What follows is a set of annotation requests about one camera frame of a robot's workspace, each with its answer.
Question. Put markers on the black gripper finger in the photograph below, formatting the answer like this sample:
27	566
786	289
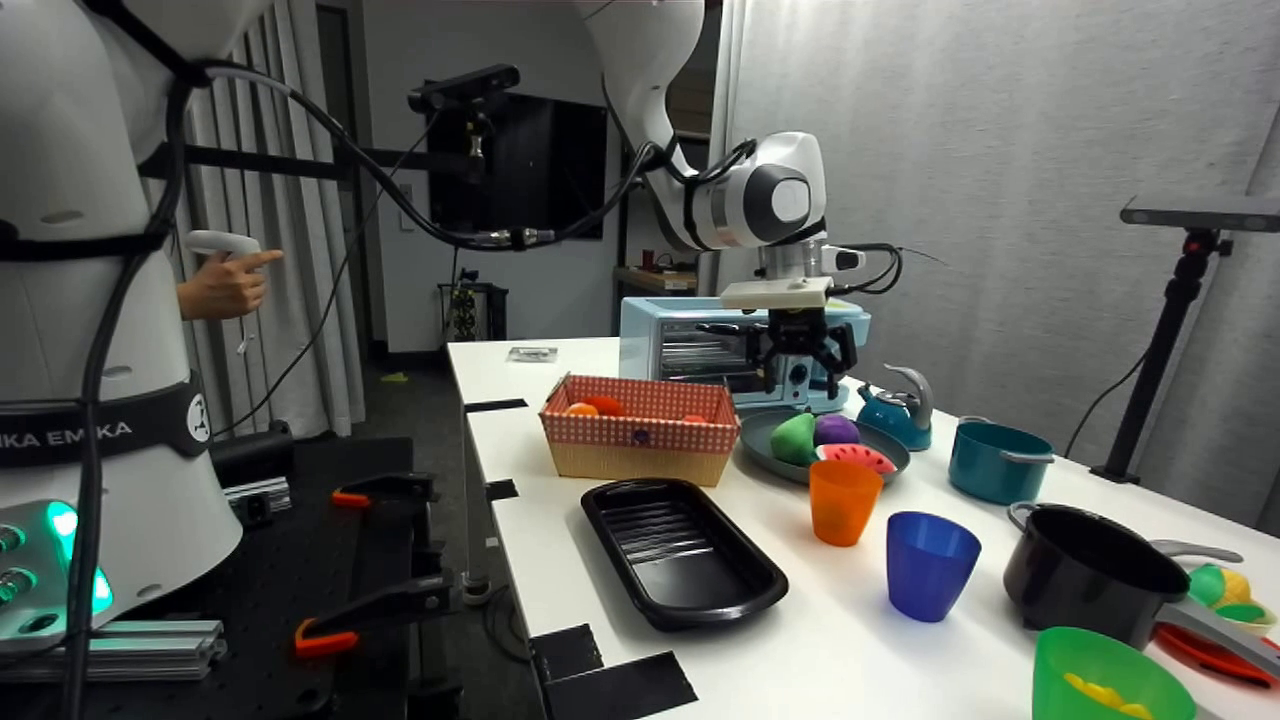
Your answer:
842	363
768	364

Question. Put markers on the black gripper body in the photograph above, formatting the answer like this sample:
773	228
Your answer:
800	335

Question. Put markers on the green toy pear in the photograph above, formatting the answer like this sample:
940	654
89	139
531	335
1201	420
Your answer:
792	438

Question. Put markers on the toy watermelon slice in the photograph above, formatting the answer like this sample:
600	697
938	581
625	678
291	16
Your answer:
861	458

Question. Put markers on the white hand controller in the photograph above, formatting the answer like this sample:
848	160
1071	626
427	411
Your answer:
222	243

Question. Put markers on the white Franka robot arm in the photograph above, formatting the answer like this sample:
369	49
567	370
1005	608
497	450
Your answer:
82	335

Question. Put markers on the grey plate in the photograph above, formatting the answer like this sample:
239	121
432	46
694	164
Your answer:
786	471

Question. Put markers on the orange plastic cup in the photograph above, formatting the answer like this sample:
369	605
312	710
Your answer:
842	506

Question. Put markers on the red checked basket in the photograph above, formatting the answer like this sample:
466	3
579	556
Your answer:
635	450

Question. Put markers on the blue plastic cup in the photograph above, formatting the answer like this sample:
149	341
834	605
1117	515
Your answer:
929	572

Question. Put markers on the red plate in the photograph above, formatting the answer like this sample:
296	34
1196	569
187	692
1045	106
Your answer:
1207	658

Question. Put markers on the person's hand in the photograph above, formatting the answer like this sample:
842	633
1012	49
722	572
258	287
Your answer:
222	287

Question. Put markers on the purple toy fruit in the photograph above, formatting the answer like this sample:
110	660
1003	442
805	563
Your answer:
838	429

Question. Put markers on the light blue toy oven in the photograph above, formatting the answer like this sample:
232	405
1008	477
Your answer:
694	348

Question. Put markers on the teal toy kettle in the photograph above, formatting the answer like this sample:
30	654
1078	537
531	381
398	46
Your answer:
888	427

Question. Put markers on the small orange toy piece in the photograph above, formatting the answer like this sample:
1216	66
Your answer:
694	420

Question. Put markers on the red toy vegetable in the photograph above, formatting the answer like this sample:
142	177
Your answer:
609	402

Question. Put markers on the teal pot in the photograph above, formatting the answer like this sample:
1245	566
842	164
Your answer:
993	466

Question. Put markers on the orange toy fruit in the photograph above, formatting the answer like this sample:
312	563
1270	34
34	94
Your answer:
581	411

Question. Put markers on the white curtain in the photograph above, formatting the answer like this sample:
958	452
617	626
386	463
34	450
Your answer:
963	201

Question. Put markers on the black rectangular tray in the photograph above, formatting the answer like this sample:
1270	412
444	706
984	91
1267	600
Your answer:
682	553

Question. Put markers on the small clear item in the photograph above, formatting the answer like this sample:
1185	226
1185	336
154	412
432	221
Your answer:
533	352

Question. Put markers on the thin black tape strip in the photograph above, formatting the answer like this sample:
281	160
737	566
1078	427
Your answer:
497	405

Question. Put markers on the small black tape square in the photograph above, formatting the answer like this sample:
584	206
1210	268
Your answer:
500	489

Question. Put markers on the black floor equipment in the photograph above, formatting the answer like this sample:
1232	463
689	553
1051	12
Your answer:
469	310

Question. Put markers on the black pot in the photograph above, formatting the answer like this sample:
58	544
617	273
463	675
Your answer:
1082	581

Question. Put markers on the large black tape patch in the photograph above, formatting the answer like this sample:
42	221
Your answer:
612	686

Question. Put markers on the green plastic bowl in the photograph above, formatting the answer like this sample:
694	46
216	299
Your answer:
1086	675

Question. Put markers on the yellow toy food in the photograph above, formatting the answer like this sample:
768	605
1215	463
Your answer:
1106	697

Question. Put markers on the green toy piece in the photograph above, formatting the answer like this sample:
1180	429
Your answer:
1207	586

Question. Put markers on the yellow toy piece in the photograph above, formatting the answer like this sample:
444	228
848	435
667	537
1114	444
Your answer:
1236	586

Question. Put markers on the grey curtain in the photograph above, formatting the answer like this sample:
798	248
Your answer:
306	347

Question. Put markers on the black workbench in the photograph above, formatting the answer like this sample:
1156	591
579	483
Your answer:
334	544

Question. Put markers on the grey utensil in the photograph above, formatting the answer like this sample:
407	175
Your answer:
1224	638

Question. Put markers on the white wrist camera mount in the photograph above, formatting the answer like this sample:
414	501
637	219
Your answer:
781	293

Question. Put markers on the black camera on tripod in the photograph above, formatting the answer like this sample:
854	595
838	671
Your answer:
1172	304

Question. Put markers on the black camera on stand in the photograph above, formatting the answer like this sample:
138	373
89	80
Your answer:
466	86

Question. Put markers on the black frame bar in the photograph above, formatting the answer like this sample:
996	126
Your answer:
292	160

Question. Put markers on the aluminium rail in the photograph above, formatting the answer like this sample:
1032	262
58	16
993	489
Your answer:
145	648

